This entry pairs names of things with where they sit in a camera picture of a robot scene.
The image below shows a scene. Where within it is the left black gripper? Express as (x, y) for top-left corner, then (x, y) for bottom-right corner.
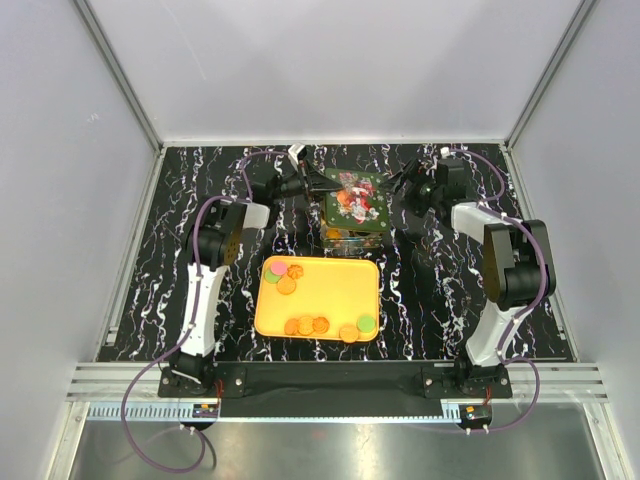
(270, 161), (342, 204)

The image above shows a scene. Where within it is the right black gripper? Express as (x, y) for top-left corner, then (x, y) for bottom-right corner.
(378, 158), (442, 218)

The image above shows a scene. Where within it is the gold tin lid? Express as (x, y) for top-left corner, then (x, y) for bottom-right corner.
(323, 168), (390, 234)

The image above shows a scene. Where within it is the green gold cookie tin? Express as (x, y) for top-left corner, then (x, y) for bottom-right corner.
(320, 221), (390, 256)

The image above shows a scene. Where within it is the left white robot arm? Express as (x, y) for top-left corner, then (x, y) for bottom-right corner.
(167, 144), (339, 396)

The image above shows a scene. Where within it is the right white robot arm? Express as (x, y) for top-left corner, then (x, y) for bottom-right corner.
(380, 148), (556, 397)

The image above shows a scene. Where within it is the orange swirl cookie top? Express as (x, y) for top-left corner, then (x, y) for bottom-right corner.
(287, 264), (304, 280)

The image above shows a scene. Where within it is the orange swirl cookie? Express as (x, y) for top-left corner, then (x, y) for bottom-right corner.
(312, 317), (330, 334)
(287, 264), (304, 280)

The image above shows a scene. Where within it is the pink sandwich cookie top left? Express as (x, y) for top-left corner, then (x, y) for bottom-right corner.
(270, 261), (288, 276)

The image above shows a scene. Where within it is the green sandwich cookie top left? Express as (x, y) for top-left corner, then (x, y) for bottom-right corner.
(264, 270), (281, 284)

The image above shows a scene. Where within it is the green sandwich cookie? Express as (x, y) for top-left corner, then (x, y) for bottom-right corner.
(264, 270), (281, 284)
(357, 315), (377, 334)

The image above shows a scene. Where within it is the round tan biscuit top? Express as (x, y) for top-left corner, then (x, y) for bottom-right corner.
(276, 275), (296, 295)

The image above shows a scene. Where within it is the round tan biscuit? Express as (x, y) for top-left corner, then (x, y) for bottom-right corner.
(276, 275), (296, 295)
(297, 316), (315, 336)
(339, 325), (359, 344)

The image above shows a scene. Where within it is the yellow serving tray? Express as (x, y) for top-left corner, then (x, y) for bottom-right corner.
(254, 256), (380, 343)

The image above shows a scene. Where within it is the orange swirl cookie bottom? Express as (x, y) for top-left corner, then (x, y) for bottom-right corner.
(312, 317), (330, 334)

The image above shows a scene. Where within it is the orange shell cookie bottom left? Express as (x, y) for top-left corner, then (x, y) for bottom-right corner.
(284, 318), (299, 335)

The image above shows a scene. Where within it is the green sandwich cookie bottom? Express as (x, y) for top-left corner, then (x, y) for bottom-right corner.
(357, 315), (377, 334)

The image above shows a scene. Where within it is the round tan biscuit bottom right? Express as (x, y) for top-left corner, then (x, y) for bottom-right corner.
(339, 325), (359, 344)

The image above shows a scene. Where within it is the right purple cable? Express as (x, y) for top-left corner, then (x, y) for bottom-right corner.
(399, 147), (549, 434)

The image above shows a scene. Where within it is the purple cable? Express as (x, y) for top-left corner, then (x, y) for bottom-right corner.
(399, 147), (549, 434)
(120, 149), (296, 475)

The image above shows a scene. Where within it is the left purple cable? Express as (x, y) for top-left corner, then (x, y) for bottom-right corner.
(120, 149), (296, 475)

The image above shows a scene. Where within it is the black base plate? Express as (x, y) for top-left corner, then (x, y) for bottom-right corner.
(158, 361), (513, 413)

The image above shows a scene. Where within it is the right aluminium frame post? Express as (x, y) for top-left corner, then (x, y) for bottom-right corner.
(503, 0), (601, 151)

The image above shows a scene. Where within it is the aluminium frame post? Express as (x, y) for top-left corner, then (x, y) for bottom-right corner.
(73, 0), (166, 151)
(503, 0), (601, 151)

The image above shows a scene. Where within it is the left aluminium frame post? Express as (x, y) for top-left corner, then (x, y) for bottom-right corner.
(73, 0), (166, 151)

